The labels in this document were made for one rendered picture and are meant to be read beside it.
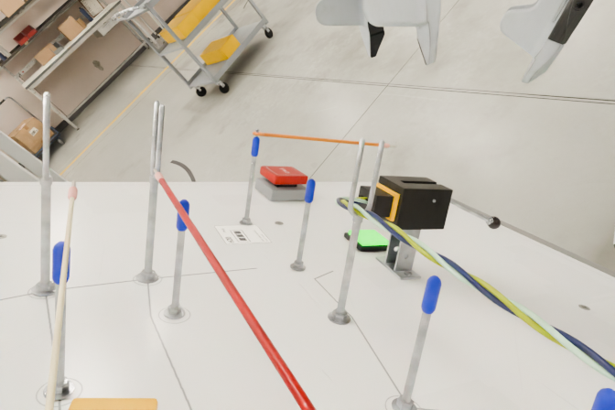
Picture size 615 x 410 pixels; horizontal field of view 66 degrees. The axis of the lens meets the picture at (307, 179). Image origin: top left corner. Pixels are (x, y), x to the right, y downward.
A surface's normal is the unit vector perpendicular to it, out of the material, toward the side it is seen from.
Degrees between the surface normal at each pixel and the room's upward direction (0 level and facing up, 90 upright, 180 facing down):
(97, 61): 90
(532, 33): 67
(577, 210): 0
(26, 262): 49
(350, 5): 99
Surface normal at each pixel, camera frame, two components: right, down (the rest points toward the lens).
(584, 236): -0.56, -0.63
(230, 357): 0.15, -0.96
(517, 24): -0.44, 0.44
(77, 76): 0.54, 0.22
